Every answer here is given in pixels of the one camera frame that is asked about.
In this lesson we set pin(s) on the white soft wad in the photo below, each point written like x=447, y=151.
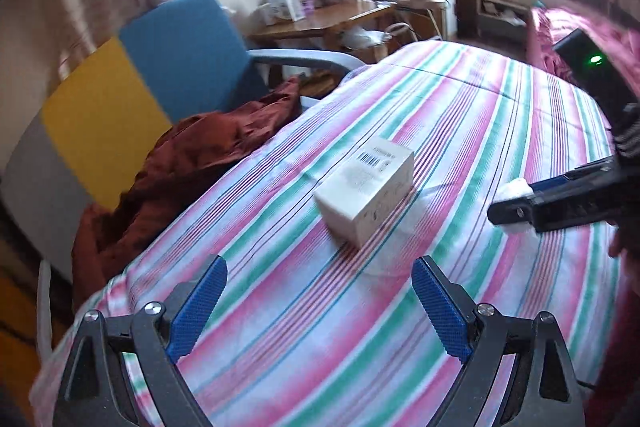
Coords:
x=515, y=192

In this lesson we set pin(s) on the crimson clothing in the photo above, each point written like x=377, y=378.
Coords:
x=615, y=332

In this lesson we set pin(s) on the wooden shelf unit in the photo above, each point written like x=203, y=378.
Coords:
x=500, y=14

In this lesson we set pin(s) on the wooden desk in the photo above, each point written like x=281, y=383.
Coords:
x=320, y=24

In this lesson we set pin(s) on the magenta blanket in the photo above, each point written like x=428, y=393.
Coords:
x=565, y=32

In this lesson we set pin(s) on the grey yellow blue chair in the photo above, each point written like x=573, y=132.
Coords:
x=175, y=57

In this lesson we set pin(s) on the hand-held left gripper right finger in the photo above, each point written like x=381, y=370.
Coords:
x=440, y=307

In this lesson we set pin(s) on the white plastic bag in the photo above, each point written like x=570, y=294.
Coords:
x=365, y=38

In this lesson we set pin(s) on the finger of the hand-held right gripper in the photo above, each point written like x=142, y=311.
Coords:
x=565, y=207
x=575, y=177

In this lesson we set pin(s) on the striped pink green tablecloth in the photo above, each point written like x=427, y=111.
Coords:
x=325, y=332

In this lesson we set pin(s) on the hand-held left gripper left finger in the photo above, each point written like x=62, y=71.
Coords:
x=197, y=307

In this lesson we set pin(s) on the white box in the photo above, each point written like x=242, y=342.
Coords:
x=360, y=202

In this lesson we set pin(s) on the rust brown cloth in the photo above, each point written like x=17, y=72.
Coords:
x=190, y=157

